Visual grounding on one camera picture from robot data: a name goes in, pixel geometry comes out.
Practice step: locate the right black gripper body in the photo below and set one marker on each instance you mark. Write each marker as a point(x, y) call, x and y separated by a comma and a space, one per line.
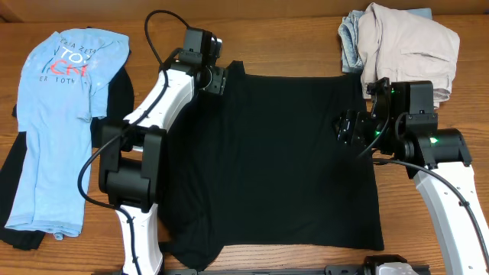
point(363, 129)

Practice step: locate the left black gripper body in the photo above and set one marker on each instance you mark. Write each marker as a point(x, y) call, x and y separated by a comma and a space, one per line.
point(218, 80)

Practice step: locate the black t-shirt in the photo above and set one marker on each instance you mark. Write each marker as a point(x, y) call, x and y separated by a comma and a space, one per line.
point(261, 164)

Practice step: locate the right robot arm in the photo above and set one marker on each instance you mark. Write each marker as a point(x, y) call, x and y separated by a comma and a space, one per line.
point(403, 126)

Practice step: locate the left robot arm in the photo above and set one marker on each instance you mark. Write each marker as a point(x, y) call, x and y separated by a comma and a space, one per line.
point(134, 156)

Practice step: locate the grey-blue folded garment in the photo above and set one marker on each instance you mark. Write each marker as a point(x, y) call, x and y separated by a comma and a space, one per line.
point(349, 46)

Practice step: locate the beige folded pants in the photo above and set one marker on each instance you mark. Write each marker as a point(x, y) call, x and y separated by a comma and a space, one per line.
point(437, 65)

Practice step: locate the black garment under pile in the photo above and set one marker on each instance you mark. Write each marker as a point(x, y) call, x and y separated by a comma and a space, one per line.
point(118, 99)

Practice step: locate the light blue printed t-shirt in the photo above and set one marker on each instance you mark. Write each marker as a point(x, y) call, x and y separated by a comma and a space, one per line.
point(57, 133)

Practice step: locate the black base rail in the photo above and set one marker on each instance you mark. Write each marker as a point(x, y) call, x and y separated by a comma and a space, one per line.
point(328, 270)

